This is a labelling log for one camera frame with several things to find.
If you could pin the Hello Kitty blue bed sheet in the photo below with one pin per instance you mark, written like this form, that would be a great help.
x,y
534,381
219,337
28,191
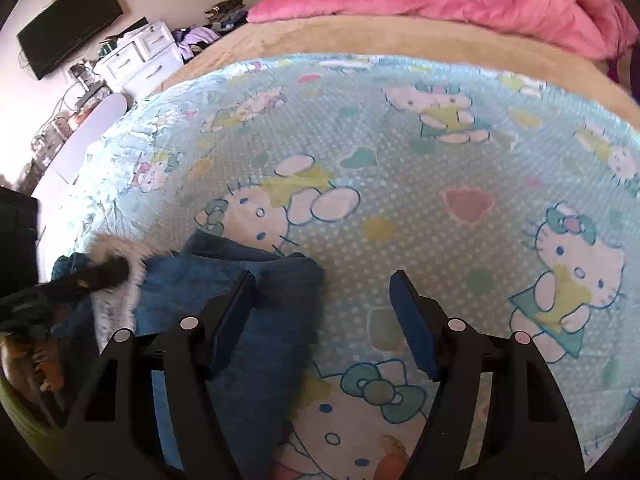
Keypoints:
x,y
511,202

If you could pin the beige bed blanket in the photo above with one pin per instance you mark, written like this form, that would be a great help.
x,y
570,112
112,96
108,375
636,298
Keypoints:
x,y
446,42

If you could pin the pink quilt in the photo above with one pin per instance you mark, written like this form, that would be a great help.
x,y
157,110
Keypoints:
x,y
593,29

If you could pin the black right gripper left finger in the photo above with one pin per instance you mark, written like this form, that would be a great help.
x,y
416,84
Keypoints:
x,y
145,411

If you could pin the yellow green sleeve forearm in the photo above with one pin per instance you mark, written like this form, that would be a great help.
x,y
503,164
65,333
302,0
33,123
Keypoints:
x,y
29,369

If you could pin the pile of clothes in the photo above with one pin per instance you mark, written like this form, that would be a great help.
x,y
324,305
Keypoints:
x,y
220,19

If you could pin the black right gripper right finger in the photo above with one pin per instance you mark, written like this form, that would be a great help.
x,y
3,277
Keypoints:
x,y
529,433

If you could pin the black wall television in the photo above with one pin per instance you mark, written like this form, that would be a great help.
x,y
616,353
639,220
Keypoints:
x,y
61,28

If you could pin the white drawer cabinet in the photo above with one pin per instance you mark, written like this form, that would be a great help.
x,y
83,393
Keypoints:
x,y
143,60

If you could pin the white round stool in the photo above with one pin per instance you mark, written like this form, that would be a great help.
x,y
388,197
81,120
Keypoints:
x,y
66,164

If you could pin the blue denim pants lace hem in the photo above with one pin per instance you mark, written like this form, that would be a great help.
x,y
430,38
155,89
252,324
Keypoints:
x,y
254,393

